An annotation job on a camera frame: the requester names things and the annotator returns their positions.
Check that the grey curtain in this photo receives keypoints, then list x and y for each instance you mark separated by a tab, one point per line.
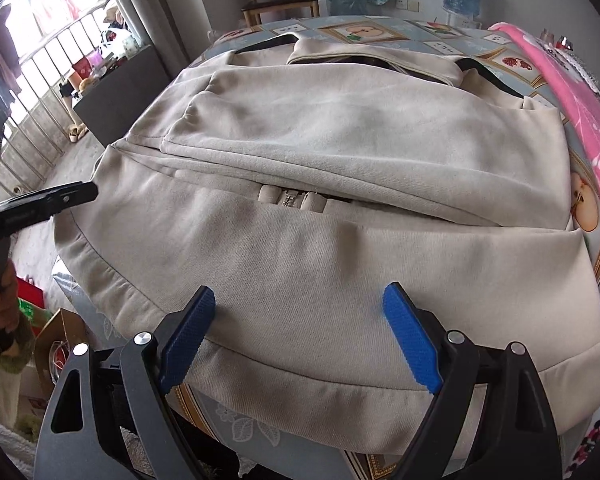
160	10

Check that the white plastic bag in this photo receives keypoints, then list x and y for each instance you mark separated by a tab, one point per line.
122	42

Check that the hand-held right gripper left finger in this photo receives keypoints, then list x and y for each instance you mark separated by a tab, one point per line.
187	340

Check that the cream jacket with black trim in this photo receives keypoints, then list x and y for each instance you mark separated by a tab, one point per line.
330	260

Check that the white lace cloth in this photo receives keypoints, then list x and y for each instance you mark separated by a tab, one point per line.
595	80

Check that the hanging dark clothes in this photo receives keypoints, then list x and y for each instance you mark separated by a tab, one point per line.
0	55

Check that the white water dispenser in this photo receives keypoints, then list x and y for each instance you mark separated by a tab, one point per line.
465	21

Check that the green bag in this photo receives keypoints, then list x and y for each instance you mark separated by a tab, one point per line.
35	317

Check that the white wall socket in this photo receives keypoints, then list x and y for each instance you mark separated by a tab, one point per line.
408	4

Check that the person's left hand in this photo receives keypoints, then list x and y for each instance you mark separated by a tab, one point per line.
5	305

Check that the red paper bag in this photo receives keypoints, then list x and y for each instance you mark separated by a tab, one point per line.
30	291

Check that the empty clear water jug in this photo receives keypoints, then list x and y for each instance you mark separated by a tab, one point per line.
347	5

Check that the beige shoes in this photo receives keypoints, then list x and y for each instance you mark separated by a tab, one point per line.
76	133

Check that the red gift box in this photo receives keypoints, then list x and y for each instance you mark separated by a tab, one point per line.
82	67

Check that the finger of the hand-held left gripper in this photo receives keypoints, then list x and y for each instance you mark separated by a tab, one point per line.
55	202

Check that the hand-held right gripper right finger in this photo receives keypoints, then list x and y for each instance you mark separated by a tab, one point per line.
412	340

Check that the fluffy white green robe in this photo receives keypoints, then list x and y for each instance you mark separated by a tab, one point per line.
5	385

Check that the grey cabinet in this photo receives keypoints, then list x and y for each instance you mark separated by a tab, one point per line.
125	95

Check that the pink printed blanket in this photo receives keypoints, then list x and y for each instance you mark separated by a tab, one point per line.
580	110

